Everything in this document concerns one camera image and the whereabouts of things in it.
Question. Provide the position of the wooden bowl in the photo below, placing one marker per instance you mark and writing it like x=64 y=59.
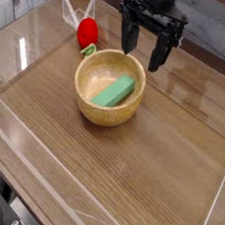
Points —
x=98 y=71

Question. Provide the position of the red plush fruit green leaf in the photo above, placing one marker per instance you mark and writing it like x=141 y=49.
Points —
x=87 y=36

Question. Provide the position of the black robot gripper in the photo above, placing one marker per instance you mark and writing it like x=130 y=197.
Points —
x=156 y=16

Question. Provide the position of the black table leg bracket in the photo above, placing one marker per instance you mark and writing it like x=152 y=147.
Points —
x=6 y=197

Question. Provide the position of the green rectangular block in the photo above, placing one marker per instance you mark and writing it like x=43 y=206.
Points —
x=115 y=92

